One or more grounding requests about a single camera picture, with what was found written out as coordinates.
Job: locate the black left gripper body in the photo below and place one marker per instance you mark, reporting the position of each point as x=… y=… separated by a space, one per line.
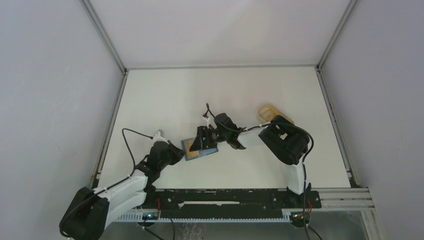
x=172 y=157

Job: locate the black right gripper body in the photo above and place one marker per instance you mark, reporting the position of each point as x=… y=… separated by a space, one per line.
x=214 y=137

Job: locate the blue leather card holder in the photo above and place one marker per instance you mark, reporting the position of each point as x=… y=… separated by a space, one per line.
x=203 y=153

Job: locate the gold magnetic stripe card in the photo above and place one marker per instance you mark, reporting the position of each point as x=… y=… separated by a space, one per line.
x=190 y=154

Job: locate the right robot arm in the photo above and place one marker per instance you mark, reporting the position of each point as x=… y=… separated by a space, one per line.
x=288 y=142

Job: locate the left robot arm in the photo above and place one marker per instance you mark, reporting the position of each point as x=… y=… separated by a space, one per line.
x=92 y=210

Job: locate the beige oval tray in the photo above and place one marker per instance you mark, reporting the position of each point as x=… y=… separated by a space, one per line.
x=268 y=111

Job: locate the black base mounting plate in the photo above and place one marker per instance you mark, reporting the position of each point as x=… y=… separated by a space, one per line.
x=256 y=202

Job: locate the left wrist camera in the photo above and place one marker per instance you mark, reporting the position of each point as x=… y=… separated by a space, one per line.
x=159 y=136

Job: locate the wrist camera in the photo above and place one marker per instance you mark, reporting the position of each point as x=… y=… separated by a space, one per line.
x=159 y=136
x=208 y=119

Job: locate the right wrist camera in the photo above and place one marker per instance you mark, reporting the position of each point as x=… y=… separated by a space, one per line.
x=208 y=119

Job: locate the white cable duct strip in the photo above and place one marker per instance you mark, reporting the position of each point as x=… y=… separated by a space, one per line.
x=150 y=216

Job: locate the aluminium frame rails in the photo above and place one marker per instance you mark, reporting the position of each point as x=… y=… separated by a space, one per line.
x=332 y=200

